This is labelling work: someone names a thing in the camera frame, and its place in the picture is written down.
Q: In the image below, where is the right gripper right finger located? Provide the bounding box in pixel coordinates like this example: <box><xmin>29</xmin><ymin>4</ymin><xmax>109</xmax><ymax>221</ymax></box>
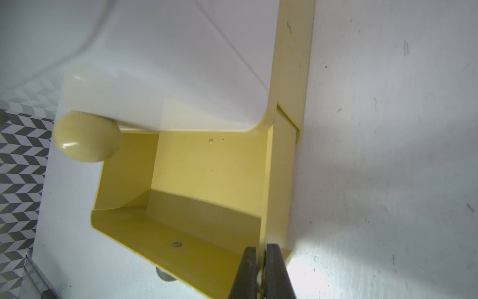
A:
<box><xmin>264</xmin><ymin>244</ymin><xmax>296</xmax><ymax>299</ymax></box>

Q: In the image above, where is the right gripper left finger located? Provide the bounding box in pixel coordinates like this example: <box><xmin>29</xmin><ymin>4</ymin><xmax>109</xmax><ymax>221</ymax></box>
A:
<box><xmin>229</xmin><ymin>247</ymin><xmax>257</xmax><ymax>299</ymax></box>

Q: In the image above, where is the yellow bottom drawer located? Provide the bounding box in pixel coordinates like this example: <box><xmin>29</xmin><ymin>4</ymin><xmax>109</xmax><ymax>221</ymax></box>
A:
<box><xmin>90</xmin><ymin>1</ymin><xmax>315</xmax><ymax>299</ymax></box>

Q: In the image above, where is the white drawer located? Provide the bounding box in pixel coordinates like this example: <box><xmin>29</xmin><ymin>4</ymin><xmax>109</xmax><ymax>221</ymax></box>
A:
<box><xmin>53</xmin><ymin>1</ymin><xmax>280</xmax><ymax>163</ymax></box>

